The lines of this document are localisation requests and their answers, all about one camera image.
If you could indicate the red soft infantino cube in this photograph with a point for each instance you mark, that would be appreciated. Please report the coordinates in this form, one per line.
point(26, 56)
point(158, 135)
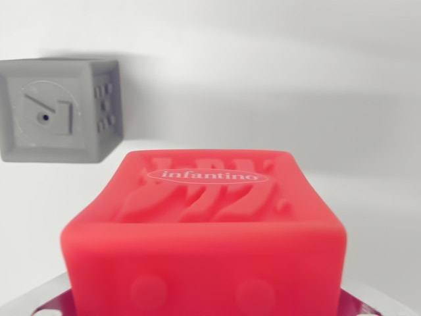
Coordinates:
point(207, 247)

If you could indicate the gripper left finger with black rubber pad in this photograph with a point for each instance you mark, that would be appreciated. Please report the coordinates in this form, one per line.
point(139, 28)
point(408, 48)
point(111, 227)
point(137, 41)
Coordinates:
point(49, 301)

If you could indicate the gripper right finger with black rubber pad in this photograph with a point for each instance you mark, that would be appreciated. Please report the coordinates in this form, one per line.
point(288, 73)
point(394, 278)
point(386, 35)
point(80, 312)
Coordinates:
point(368, 304)

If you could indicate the grey soft embossed cube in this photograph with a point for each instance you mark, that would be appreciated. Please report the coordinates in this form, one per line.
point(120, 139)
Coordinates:
point(56, 112)

